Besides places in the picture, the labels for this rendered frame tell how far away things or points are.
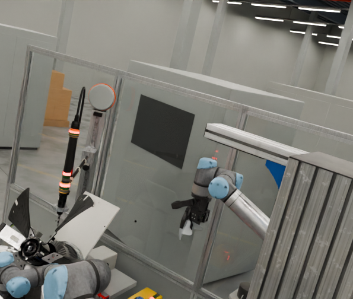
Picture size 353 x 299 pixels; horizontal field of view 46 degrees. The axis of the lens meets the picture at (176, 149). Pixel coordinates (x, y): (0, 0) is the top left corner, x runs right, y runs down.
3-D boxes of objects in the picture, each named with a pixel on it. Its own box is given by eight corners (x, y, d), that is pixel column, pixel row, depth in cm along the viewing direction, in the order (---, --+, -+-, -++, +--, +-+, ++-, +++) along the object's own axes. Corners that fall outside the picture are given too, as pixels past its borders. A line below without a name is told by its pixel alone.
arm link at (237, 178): (235, 197, 161) (208, 188, 164) (240, 190, 172) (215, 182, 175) (240, 178, 159) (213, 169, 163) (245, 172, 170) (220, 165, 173)
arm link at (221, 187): (299, 289, 146) (199, 193, 154) (301, 276, 156) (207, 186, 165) (323, 268, 142) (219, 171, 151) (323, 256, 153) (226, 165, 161)
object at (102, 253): (96, 257, 266) (99, 242, 263) (115, 269, 258) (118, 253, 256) (77, 265, 252) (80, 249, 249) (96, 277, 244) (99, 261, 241)
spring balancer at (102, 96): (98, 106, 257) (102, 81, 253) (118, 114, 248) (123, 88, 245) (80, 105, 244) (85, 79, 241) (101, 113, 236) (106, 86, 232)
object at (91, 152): (83, 158, 248) (85, 145, 247) (95, 161, 249) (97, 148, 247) (80, 163, 238) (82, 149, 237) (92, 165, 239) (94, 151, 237)
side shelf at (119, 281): (93, 260, 268) (94, 255, 267) (136, 285, 250) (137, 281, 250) (65, 271, 248) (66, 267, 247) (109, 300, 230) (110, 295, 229)
